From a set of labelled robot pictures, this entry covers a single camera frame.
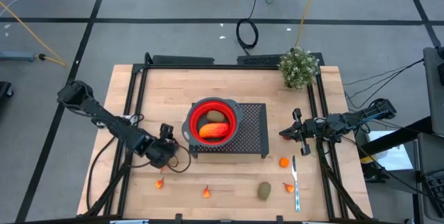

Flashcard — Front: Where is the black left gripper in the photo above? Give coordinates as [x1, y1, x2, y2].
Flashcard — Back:
[145, 123, 180, 170]

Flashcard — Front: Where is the green plant in black pot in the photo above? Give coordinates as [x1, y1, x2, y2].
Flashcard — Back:
[277, 46, 321, 91]

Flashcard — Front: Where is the black keyboard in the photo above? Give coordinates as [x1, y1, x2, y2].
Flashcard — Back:
[423, 169, 444, 214]

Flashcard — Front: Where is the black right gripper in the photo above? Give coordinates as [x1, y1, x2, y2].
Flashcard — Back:
[279, 108, 337, 157]

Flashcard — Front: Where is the red collapsible bowl grey rim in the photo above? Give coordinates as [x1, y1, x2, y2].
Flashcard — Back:
[181, 96, 245, 147]

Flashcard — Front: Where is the black perforated equipment box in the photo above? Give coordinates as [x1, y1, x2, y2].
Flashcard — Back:
[237, 52, 325, 67]

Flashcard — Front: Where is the grey cabinet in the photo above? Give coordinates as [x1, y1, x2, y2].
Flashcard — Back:
[422, 46, 444, 124]

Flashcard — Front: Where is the black aluminium table frame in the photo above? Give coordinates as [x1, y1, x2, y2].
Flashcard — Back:
[76, 52, 374, 224]

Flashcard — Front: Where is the white sheet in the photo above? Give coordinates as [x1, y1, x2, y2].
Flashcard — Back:
[360, 130, 416, 172]

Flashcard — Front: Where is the knife with blue patterned handle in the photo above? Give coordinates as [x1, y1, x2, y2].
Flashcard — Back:
[291, 155, 302, 213]

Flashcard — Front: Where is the orange red mango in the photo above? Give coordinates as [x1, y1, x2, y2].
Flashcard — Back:
[198, 122, 230, 139]

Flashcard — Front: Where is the yellow cable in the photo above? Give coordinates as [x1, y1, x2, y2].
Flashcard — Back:
[0, 1, 67, 67]
[294, 0, 323, 48]

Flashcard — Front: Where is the brown green kiwi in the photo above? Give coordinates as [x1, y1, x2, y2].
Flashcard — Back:
[205, 110, 226, 123]
[257, 181, 273, 202]

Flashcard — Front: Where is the black perforated metal riser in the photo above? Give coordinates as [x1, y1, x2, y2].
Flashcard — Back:
[188, 103, 270, 160]

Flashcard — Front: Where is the grey metal floor base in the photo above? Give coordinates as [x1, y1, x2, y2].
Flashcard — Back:
[0, 51, 36, 62]

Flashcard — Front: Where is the black coiled cable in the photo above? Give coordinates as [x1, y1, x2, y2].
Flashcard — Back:
[235, 0, 264, 51]

